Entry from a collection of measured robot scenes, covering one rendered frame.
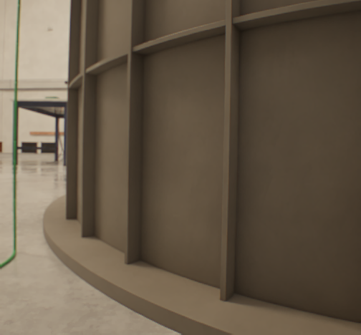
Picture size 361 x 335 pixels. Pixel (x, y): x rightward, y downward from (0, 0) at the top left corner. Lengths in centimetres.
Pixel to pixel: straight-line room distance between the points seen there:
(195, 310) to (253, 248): 11
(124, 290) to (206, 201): 17
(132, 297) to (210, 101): 30
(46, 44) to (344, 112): 707
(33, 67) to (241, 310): 707
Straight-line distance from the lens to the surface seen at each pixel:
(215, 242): 45
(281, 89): 40
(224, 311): 41
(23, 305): 51
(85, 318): 45
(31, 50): 742
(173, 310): 41
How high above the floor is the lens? 23
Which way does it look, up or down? 1 degrees down
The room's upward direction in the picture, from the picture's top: 1 degrees clockwise
